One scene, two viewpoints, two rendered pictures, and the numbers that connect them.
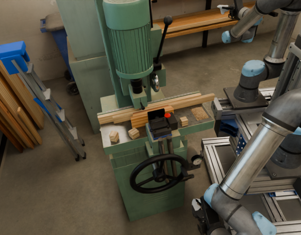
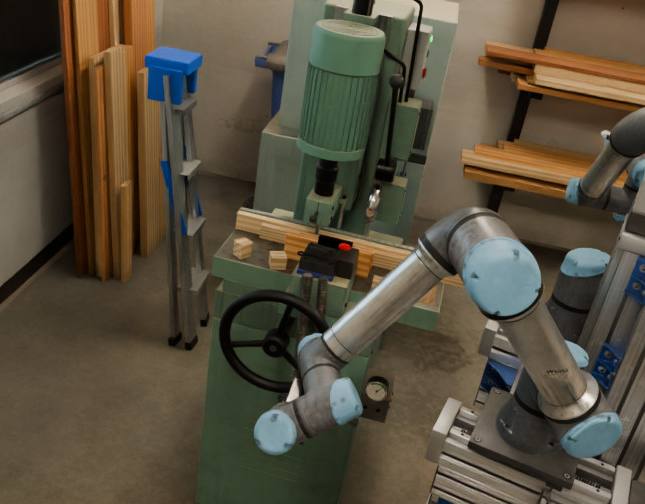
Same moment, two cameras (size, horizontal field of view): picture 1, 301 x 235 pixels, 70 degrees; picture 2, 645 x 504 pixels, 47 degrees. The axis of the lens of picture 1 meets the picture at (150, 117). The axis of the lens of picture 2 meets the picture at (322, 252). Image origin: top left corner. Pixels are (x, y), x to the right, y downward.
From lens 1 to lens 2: 0.99 m
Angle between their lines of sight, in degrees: 21
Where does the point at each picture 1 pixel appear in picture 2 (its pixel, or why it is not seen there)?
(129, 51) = (321, 107)
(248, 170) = (365, 307)
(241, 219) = (319, 375)
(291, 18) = not seen: outside the picture
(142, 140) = (285, 278)
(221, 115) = (491, 347)
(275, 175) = (478, 440)
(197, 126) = not seen: hidden behind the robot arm
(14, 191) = (23, 333)
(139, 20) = (351, 65)
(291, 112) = (441, 229)
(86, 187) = (154, 397)
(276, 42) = not seen: outside the picture
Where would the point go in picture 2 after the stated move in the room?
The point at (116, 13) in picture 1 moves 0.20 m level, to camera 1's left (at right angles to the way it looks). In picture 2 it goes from (321, 43) to (246, 23)
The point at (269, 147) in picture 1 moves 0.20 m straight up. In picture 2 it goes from (404, 279) to (428, 178)
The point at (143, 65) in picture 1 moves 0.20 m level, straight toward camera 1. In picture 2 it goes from (337, 139) to (303, 163)
